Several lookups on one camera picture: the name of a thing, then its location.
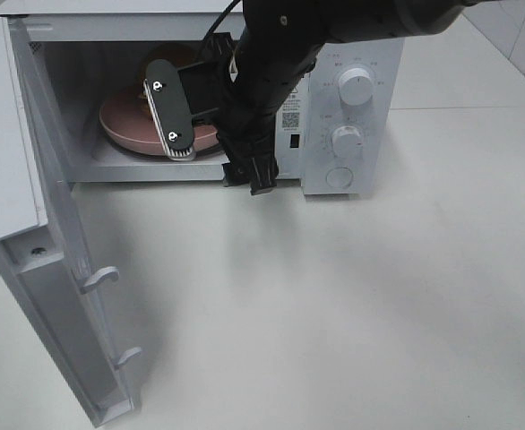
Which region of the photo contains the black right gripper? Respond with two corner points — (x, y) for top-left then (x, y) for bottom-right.
(216, 30), (316, 196)

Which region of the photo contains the round white door button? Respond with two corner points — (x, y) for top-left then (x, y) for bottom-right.
(325, 167), (354, 189)

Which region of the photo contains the white timer knob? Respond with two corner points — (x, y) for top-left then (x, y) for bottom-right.
(331, 125), (365, 158)

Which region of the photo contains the pink round plate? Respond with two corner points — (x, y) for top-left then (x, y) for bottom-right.
(98, 84), (228, 157)

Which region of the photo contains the burger with lettuce and cheese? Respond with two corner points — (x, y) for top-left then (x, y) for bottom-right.
(137, 42), (196, 120)

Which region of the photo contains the white microwave door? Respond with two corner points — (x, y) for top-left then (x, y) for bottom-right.
(0, 17), (139, 426)

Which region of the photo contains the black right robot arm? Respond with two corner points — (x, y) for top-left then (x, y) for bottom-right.
(214, 0), (474, 195)

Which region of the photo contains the white warning label sticker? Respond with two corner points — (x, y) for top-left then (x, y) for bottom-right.
(280, 89), (301, 130)

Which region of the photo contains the white microwave oven body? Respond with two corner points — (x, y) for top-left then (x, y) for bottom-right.
(0, 1), (403, 195)

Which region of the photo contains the upper white power knob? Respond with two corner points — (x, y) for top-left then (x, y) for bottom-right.
(338, 66), (374, 107)

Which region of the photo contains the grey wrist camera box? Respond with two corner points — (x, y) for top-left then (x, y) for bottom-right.
(143, 59), (220, 161)

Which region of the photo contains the black camera cable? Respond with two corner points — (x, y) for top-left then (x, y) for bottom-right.
(197, 0), (245, 64)

